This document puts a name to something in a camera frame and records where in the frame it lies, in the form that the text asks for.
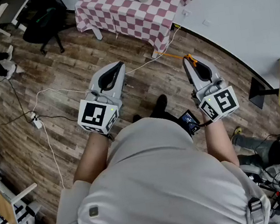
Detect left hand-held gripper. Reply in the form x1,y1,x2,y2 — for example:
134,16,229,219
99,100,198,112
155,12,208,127
70,60,136,140

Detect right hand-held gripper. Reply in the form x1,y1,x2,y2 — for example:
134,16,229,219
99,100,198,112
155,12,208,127
182,49,242,127

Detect person's right forearm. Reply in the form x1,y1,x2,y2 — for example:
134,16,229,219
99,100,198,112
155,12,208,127
203,117,240,171

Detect person's left forearm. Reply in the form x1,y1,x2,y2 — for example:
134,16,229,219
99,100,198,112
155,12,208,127
67,129,116,190

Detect black device with blue screen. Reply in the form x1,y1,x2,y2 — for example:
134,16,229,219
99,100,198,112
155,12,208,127
177,107,203,138

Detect person's right shoe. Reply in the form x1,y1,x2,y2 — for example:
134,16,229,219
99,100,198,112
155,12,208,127
152,93,170,115

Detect person's black trousers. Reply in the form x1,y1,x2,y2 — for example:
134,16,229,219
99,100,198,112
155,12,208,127
149,104,186,134

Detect pink white checkered tablecloth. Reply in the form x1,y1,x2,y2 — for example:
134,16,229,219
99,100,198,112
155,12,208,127
72,0,200,66

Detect white power strip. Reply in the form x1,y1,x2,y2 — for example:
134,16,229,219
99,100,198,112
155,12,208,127
29,111,44,131

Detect black office chair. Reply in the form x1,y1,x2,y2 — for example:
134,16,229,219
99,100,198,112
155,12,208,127
17,0,82,59

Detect person's white shirt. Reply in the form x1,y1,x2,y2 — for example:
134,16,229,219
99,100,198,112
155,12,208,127
37,101,274,224

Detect white desk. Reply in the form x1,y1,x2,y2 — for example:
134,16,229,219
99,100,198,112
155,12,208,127
0,0,37,39

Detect small grey square badge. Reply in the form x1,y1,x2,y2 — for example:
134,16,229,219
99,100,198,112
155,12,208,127
88,205,100,218

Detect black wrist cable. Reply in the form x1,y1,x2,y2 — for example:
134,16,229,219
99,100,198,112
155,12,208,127
197,120,213,129

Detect white cable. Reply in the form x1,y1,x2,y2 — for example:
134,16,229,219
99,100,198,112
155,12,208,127
23,25,192,118
38,120,66,193

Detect grey backpack strap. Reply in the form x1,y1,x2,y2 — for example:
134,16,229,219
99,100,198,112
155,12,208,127
246,196,266,224

